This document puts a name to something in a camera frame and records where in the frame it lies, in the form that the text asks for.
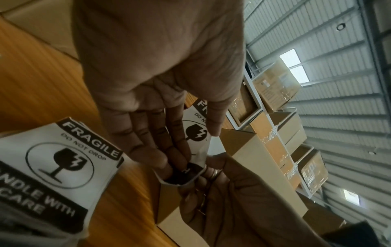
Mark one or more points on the person's left hand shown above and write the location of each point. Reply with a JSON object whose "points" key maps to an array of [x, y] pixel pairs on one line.
{"points": [[158, 48]]}

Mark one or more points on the person's right hand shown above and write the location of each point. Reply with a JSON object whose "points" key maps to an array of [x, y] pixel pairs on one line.
{"points": [[244, 207]]}

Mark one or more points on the squarish taped cardboard box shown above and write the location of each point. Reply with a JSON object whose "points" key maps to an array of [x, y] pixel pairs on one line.
{"points": [[244, 147]]}

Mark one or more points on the fragile sticker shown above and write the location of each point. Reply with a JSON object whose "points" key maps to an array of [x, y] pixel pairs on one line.
{"points": [[197, 135]]}

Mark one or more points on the small taped cardboard box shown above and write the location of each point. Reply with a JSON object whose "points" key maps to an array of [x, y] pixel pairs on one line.
{"points": [[39, 21]]}

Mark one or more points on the stack of fragile stickers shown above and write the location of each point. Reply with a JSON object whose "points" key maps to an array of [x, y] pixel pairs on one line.
{"points": [[45, 168]]}

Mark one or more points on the plastic wrapped cardboard box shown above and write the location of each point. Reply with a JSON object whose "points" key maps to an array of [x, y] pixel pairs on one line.
{"points": [[272, 149]]}

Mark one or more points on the cardboard box white labels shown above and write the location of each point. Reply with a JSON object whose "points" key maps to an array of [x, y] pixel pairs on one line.
{"points": [[314, 171]]}

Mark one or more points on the brown cardboard box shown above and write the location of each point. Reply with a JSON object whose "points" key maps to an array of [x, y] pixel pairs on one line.
{"points": [[275, 84], [293, 130]]}

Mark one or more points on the large cardboard box white sticker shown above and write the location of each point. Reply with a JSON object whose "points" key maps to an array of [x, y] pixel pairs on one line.
{"points": [[244, 106]]}

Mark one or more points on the right wrist tracker band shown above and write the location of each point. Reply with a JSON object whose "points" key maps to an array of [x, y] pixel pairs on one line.
{"points": [[351, 235]]}

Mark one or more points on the wooden shelf unit white frame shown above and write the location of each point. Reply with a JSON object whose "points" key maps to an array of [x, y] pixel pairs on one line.
{"points": [[253, 79]]}

